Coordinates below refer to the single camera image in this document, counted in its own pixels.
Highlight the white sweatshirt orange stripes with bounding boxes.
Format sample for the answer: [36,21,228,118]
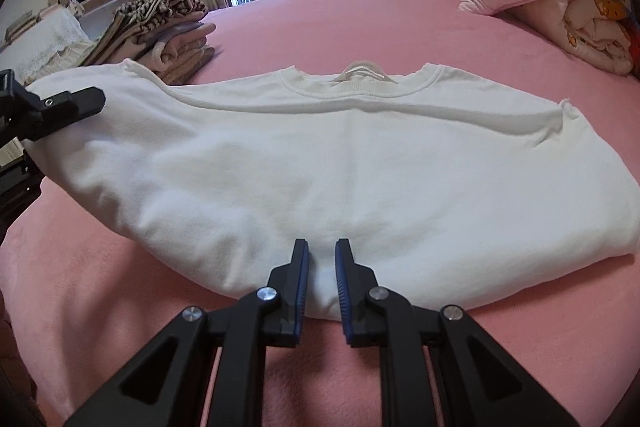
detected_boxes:
[27,61,639,319]

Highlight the stack of folded clothes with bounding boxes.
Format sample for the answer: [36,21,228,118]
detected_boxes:
[81,0,216,86]

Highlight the white lace cover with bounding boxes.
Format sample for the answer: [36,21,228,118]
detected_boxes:
[1,9,93,86]

